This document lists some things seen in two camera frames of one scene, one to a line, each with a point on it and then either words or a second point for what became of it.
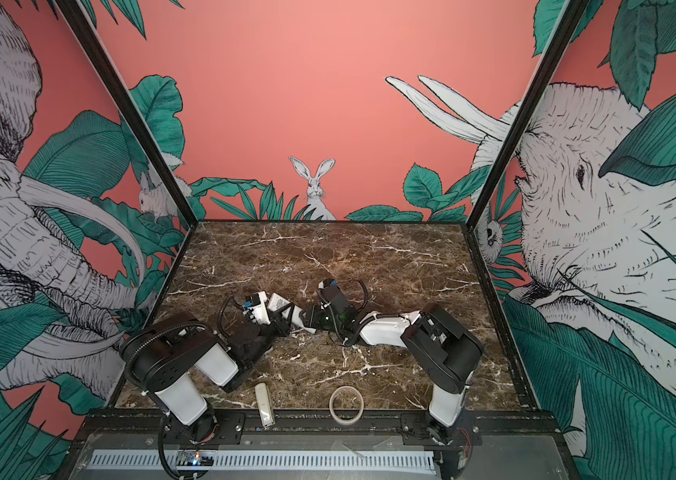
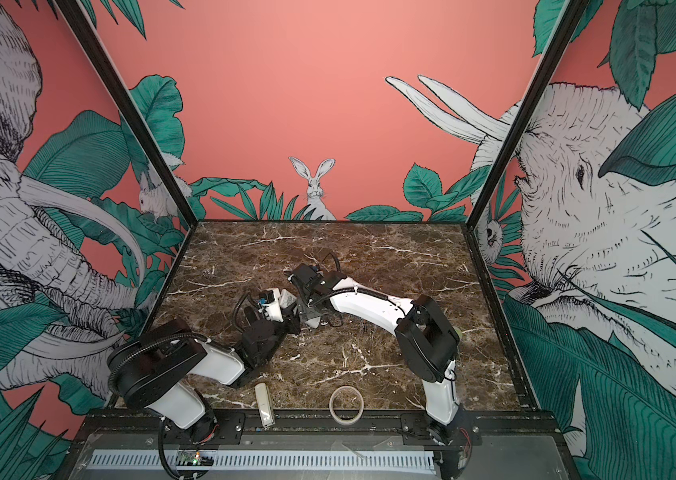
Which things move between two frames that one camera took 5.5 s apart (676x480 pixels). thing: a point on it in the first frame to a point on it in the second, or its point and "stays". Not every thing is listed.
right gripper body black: x=322 y=321 to x=310 y=301
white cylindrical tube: x=264 y=403 stays
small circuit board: x=193 y=458 stays
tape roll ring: x=361 y=406 stays
